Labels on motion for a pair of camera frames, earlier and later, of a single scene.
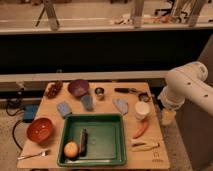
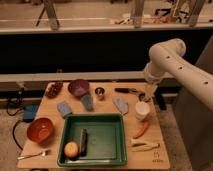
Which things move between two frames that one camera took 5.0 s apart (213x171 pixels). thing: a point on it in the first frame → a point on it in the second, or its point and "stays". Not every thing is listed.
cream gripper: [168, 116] → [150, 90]
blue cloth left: [64, 109] stays
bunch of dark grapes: [54, 90] stays
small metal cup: [99, 90] stays
